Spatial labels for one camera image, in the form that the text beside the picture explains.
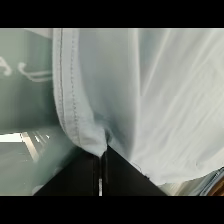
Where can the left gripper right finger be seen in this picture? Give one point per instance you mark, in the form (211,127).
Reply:
(126,176)

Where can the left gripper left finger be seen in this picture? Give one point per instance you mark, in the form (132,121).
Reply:
(76,176)

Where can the light blue T-shirt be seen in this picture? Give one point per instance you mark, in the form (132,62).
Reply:
(160,100)

